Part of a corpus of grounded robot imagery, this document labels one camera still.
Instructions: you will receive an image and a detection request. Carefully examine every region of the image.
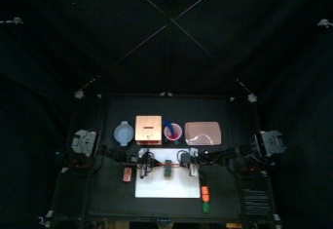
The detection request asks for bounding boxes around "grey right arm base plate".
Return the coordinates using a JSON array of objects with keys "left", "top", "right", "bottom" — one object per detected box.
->
[{"left": 258, "top": 130, "right": 287, "bottom": 158}]

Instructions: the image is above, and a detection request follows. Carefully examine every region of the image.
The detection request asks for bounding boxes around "white text label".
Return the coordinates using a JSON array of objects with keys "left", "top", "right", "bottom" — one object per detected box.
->
[{"left": 242, "top": 188, "right": 270, "bottom": 214}]

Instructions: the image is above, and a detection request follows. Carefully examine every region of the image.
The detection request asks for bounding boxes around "orange red toy block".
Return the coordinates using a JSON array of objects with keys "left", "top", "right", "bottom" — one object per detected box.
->
[{"left": 121, "top": 167, "right": 132, "bottom": 183}]

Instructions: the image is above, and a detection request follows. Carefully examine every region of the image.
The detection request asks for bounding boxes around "light blue bowl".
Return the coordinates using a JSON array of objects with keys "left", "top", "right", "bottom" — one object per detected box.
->
[{"left": 113, "top": 120, "right": 135, "bottom": 147}]

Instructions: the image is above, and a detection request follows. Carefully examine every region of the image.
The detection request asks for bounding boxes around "dark green sushi roll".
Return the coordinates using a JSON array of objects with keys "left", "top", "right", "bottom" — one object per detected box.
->
[{"left": 163, "top": 159, "right": 172, "bottom": 178}]

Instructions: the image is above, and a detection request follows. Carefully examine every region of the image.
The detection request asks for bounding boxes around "grey left arm base plate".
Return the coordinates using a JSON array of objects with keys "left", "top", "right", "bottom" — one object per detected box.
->
[{"left": 71, "top": 129, "right": 99, "bottom": 158}]

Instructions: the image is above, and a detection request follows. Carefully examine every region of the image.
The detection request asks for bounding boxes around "wooden box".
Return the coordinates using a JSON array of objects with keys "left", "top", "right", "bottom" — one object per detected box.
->
[{"left": 133, "top": 115, "right": 164, "bottom": 146}]

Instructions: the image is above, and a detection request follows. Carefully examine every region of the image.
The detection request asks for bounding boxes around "orange toy carrot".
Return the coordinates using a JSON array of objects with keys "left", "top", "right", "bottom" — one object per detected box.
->
[{"left": 200, "top": 185, "right": 212, "bottom": 214}]

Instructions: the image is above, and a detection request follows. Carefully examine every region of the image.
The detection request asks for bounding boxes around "blue utensil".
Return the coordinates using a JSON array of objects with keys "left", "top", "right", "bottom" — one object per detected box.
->
[{"left": 163, "top": 119, "right": 179, "bottom": 140}]

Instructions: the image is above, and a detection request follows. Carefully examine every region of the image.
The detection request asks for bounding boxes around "pink square plate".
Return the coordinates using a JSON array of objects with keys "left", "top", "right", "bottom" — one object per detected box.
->
[{"left": 183, "top": 121, "right": 222, "bottom": 147}]

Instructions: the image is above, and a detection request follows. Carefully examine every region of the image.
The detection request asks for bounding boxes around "white cutting board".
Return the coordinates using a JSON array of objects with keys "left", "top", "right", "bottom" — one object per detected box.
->
[{"left": 133, "top": 147, "right": 202, "bottom": 199}]

